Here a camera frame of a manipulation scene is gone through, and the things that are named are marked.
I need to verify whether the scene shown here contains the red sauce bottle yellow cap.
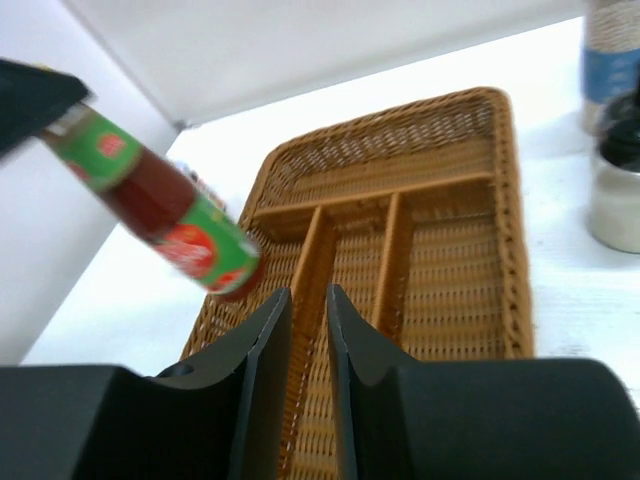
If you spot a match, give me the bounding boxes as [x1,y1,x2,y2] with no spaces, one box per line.
[39,103,264,301]

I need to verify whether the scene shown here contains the tall blue label jar right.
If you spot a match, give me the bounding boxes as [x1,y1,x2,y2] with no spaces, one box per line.
[580,1,639,134]

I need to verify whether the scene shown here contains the dark paste jar left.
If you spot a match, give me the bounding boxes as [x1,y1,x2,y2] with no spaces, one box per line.
[170,160,227,212]

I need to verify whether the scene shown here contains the black knob white powder bottle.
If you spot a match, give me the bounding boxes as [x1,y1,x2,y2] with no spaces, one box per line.
[589,86,639,254]

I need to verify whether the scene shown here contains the brown wicker divided tray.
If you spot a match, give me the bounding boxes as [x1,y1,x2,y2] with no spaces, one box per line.
[183,87,534,479]

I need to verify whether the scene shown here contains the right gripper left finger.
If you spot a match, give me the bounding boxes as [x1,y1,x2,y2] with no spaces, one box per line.
[1,288,292,479]

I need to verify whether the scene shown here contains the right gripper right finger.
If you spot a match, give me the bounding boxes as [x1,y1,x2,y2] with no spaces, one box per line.
[327,285,639,479]

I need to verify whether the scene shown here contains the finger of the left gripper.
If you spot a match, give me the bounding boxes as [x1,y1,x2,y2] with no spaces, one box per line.
[1,58,90,155]

